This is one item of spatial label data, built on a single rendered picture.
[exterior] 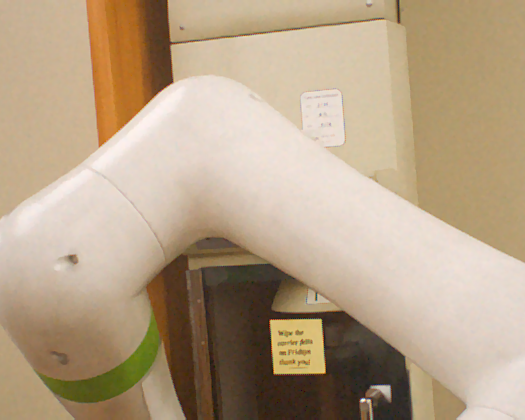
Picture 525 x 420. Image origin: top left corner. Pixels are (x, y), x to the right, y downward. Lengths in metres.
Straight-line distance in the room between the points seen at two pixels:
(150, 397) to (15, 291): 0.20
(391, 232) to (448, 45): 1.20
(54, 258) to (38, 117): 1.42
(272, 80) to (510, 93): 0.51
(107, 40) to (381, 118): 0.39
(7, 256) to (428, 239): 0.32
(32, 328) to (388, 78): 0.80
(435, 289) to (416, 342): 0.04
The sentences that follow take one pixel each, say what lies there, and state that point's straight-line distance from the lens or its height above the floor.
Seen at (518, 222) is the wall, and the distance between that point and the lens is 2.02.
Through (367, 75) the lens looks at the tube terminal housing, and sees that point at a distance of 1.62.
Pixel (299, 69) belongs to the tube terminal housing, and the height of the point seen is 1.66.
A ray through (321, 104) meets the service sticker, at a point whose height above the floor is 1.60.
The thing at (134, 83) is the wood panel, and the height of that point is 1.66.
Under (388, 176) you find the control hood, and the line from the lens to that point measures 1.56.
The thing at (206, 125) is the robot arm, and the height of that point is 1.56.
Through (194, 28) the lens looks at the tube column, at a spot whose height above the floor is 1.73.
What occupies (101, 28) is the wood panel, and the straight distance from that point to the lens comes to 1.68.
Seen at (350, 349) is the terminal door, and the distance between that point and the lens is 1.64.
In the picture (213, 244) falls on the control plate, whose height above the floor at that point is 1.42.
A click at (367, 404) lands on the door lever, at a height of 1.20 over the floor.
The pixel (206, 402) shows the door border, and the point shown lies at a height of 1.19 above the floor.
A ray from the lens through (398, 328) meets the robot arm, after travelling 0.85.
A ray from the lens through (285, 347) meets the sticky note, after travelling 1.67.
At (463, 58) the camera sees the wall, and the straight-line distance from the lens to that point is 2.03.
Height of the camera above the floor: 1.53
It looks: 3 degrees down
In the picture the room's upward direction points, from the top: 5 degrees counter-clockwise
